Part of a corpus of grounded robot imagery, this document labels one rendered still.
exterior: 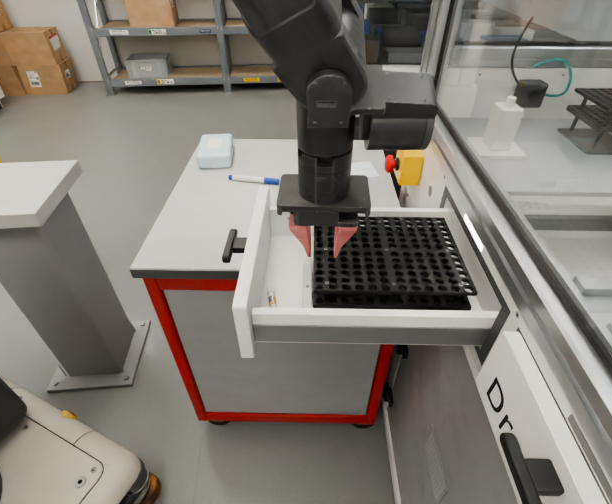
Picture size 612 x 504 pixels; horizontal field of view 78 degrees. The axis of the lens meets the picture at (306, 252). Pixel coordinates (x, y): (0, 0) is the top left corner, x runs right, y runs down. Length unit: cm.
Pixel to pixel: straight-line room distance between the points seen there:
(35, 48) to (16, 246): 372
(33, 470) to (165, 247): 66
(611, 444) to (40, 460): 115
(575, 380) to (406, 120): 28
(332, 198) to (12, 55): 468
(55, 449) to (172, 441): 37
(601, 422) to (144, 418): 134
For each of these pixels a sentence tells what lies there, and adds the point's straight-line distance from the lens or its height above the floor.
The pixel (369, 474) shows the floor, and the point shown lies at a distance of 136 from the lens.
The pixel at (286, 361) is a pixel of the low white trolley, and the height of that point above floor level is 42.
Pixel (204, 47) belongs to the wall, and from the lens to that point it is 476.
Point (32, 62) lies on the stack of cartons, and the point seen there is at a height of 30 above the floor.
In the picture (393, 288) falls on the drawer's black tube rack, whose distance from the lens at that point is 53.
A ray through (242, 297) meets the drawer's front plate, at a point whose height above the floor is 93.
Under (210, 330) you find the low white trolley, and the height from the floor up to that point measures 54.
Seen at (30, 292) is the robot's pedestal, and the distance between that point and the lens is 138.
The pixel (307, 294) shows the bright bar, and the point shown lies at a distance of 58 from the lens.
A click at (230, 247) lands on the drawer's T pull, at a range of 57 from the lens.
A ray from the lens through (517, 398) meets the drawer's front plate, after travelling 48.
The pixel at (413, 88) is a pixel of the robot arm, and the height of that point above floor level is 117.
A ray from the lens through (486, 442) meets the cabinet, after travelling 64.
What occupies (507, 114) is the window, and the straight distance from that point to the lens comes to 58.
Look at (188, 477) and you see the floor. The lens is 139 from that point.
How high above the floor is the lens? 127
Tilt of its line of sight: 40 degrees down
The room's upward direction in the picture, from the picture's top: straight up
